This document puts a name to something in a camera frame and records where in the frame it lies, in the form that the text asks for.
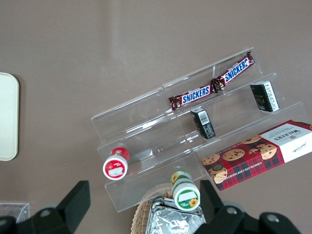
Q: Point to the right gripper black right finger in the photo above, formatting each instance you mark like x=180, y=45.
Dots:
x=214, y=214

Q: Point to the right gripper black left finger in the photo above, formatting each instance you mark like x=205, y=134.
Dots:
x=70, y=209

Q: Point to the light wicker basket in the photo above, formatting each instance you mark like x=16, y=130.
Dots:
x=140, y=217

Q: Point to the cream plastic tray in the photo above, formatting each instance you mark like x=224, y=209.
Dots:
x=8, y=117

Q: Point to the green sunflower yoghurt cup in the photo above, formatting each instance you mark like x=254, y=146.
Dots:
x=186, y=196

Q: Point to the aluminium foil container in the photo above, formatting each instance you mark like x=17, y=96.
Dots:
x=163, y=202
x=170, y=221

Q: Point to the clear acrylic bottle rack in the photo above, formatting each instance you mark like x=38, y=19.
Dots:
x=14, y=210

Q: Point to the red lidded yoghurt cup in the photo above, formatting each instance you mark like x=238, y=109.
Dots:
x=115, y=167

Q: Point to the Walkers tartan cookie box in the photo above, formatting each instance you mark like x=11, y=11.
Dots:
x=256, y=156

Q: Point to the small black box with barcode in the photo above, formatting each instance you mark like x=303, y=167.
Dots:
x=204, y=124

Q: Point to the clear acrylic stepped stand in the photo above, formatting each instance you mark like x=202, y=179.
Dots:
x=136, y=122

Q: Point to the Snickers chocolate bar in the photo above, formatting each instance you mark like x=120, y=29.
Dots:
x=195, y=93
x=235, y=72

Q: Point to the small black box gold print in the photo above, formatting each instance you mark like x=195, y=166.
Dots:
x=264, y=96

